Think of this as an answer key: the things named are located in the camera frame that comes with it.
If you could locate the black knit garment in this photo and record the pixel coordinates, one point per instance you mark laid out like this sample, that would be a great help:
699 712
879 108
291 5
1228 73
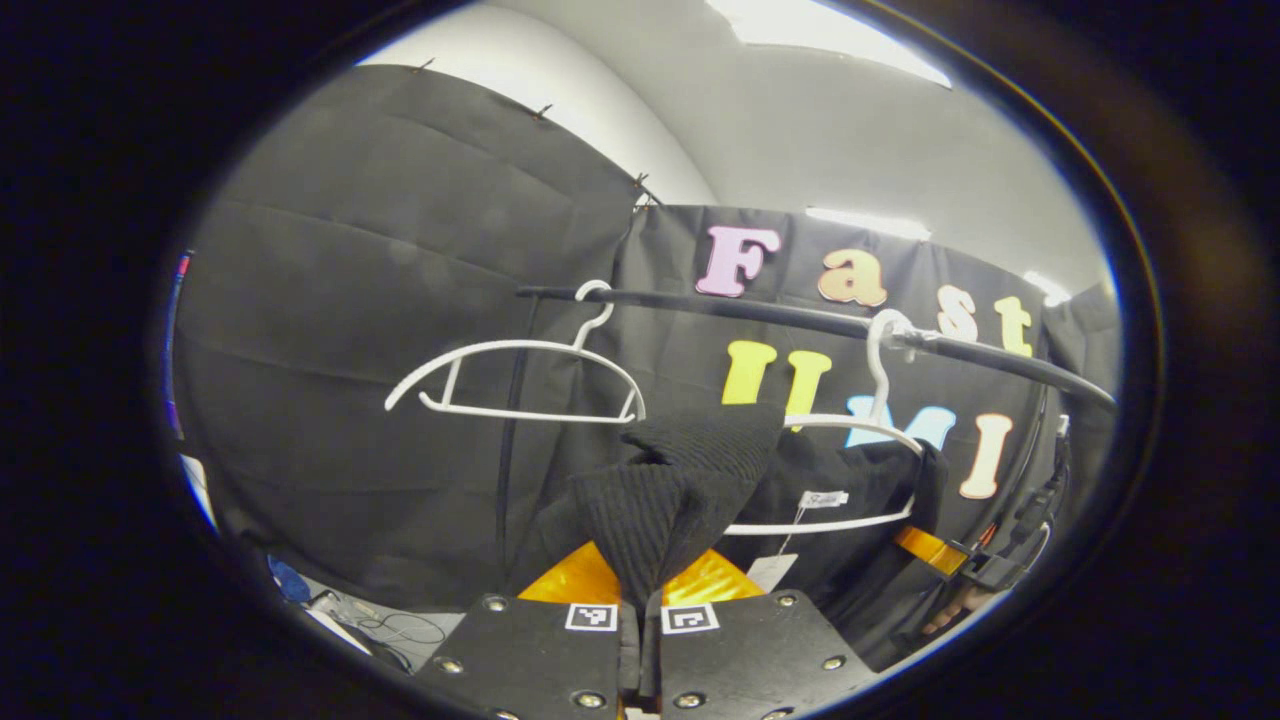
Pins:
660 500

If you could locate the white plastic hanger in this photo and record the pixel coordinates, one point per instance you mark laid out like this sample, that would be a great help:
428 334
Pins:
510 345
878 380

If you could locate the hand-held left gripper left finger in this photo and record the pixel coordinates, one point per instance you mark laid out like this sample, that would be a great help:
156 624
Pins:
530 650

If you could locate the blue plastic item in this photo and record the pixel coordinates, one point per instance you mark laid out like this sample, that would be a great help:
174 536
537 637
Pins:
290 582

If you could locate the black backdrop cloth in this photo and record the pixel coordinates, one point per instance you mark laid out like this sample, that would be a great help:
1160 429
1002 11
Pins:
380 250

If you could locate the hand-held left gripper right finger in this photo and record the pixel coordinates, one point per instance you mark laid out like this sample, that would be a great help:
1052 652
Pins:
750 650

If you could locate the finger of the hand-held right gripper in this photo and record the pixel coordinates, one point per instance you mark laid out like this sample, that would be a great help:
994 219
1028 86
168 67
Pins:
925 548

